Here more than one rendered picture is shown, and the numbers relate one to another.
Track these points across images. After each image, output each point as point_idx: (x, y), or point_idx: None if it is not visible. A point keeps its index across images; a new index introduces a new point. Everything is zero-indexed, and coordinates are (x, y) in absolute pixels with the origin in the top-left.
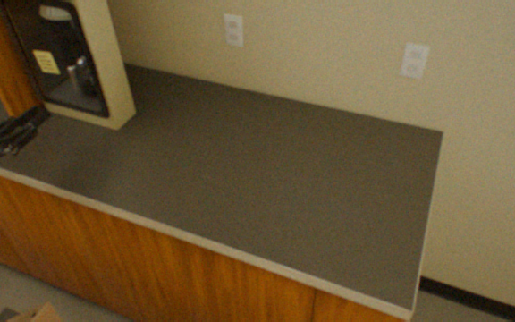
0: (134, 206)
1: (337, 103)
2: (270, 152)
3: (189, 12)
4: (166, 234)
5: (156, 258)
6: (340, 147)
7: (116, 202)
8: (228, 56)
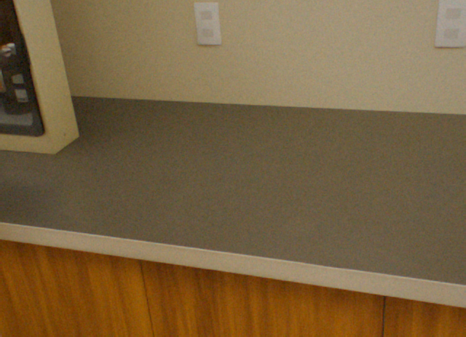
0: (89, 226)
1: (354, 104)
2: (277, 155)
3: (148, 9)
4: (138, 270)
5: (120, 326)
6: (373, 141)
7: (60, 224)
8: (201, 62)
